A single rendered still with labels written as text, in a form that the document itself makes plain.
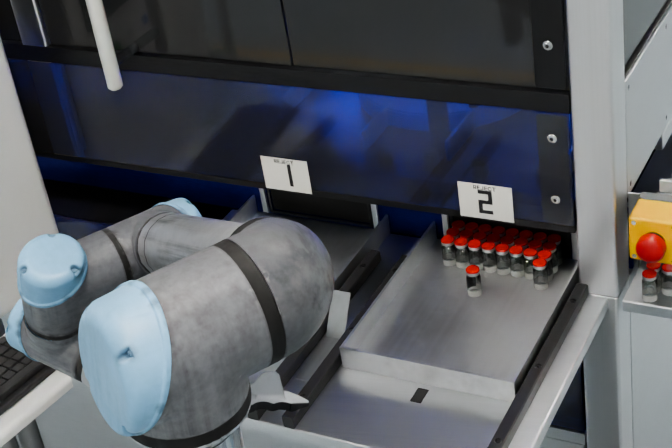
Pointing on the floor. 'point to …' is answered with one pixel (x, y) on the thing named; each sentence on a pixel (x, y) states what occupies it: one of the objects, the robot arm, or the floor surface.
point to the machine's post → (601, 179)
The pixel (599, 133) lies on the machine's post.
